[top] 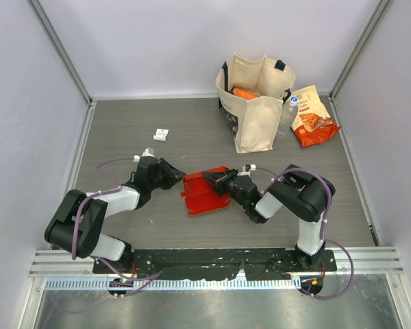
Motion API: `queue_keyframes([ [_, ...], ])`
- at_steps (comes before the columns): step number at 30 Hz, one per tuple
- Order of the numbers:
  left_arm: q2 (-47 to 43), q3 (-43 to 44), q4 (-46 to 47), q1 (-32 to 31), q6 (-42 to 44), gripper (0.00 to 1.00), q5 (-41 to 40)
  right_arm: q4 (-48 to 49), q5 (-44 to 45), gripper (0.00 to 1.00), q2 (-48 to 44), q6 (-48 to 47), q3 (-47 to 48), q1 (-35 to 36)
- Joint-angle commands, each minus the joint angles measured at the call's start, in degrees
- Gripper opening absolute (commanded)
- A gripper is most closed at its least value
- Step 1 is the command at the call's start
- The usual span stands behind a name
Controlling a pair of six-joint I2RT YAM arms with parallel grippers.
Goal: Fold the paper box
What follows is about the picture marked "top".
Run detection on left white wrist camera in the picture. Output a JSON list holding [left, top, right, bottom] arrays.
[[133, 147, 158, 165]]

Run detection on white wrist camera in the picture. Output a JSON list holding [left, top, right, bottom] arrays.
[[240, 164, 257, 175], [133, 147, 158, 165]]

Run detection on left aluminium frame post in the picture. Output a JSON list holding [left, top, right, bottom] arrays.
[[27, 0, 92, 105]]

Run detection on beige canvas tote bag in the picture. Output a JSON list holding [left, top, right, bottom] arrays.
[[215, 54, 296, 154]]

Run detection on purple cable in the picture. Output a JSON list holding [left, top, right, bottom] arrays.
[[255, 166, 356, 302], [70, 156, 164, 297]]

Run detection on aluminium frame post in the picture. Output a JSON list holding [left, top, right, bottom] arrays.
[[27, 0, 92, 105], [329, 0, 393, 101]]

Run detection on right aluminium frame post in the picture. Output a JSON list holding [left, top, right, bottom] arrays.
[[329, 0, 393, 101]]

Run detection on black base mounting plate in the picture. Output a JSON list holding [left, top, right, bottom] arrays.
[[108, 248, 337, 281]]

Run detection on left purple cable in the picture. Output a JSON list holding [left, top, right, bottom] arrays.
[[70, 156, 164, 297]]

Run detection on orange item in bag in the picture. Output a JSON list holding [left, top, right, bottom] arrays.
[[231, 87, 258, 101]]

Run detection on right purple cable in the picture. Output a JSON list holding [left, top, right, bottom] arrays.
[[255, 166, 356, 302]]

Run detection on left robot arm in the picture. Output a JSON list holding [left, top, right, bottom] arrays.
[[44, 156, 186, 273]]

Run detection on slotted cable duct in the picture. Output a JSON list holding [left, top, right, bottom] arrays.
[[45, 277, 301, 291]]

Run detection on clear plastic water bottle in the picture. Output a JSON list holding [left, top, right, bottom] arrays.
[[276, 96, 298, 137]]

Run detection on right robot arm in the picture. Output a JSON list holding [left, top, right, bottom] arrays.
[[201, 164, 336, 271]]

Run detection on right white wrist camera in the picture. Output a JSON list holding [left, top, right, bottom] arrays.
[[240, 164, 257, 175]]

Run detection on orange chips bag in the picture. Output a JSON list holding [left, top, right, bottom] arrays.
[[291, 85, 340, 148]]

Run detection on small white plastic bracket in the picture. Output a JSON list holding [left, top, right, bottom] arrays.
[[153, 129, 169, 142]]

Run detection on red cardboard paper box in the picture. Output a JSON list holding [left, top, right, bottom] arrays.
[[181, 172, 231, 216]]

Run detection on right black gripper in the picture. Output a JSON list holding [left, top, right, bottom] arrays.
[[201, 169, 249, 209]]

